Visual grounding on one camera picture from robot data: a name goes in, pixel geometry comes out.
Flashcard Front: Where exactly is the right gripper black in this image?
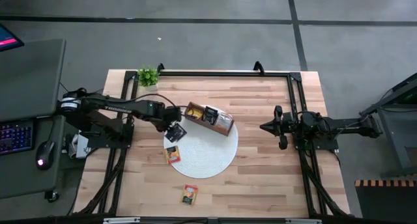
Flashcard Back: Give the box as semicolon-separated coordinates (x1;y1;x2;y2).
259;105;299;150

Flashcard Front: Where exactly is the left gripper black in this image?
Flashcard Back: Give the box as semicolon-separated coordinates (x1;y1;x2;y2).
156;105;182;133

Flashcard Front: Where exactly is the wooden three-compartment box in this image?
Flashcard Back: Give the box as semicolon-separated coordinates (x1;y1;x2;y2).
184;102;235;137

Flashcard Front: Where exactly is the silver white tea sachet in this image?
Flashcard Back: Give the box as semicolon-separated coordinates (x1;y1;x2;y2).
216;113;234;131

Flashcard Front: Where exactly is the white round woven placemat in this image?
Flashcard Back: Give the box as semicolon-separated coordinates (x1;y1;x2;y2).
162;110;239;179

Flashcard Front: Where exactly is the small green potted plant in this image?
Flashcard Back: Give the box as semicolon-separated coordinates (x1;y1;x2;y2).
136;67;160;91

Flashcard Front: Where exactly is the small white box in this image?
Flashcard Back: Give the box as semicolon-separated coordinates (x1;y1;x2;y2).
73;134;92;160

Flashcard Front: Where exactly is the grey metal cart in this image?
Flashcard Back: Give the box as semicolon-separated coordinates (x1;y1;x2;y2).
359;72;417;173

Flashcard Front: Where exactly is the black computer mouse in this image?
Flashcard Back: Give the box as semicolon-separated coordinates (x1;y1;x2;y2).
35;139;57;171

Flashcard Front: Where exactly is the black desk caster wheel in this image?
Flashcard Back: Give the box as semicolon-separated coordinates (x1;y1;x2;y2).
44;190;61;204

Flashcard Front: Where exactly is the orange black striped crate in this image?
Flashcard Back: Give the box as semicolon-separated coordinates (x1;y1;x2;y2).
354;179;417;224

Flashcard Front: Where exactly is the grey rolling desk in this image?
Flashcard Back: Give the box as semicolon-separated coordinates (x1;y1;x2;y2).
0;38;68;201

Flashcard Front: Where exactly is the backlit black keyboard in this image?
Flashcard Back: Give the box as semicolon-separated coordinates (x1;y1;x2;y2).
0;119;35;156

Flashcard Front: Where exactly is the desk computer screen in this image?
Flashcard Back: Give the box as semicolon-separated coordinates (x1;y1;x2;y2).
0;21;25;53

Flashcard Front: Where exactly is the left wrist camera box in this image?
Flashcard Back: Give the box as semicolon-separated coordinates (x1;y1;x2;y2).
143;100;165;119

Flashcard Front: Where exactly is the black aluminium rig frame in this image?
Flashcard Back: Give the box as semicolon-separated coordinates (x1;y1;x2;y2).
74;70;351;218

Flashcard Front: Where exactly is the silver table edge bracket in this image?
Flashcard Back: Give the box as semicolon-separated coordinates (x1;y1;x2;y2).
285;218;323;224
102;217;141;224

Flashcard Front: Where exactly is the thin black floor cable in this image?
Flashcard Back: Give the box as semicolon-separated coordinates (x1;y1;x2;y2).
59;82;104;98

